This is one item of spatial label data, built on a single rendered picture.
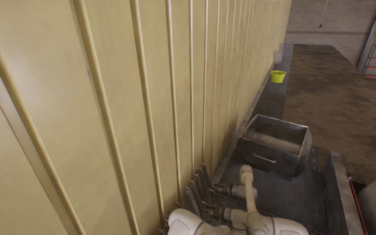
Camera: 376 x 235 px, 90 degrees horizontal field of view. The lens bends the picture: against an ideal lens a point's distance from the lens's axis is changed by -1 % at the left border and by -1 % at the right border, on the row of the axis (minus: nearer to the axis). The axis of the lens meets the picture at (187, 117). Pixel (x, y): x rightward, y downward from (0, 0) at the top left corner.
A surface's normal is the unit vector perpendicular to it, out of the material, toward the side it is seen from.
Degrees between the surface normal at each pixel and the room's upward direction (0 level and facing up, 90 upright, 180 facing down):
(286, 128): 88
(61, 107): 90
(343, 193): 0
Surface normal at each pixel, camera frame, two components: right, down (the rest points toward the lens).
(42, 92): 0.89, 0.20
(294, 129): -0.60, 0.36
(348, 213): -0.02, -0.88
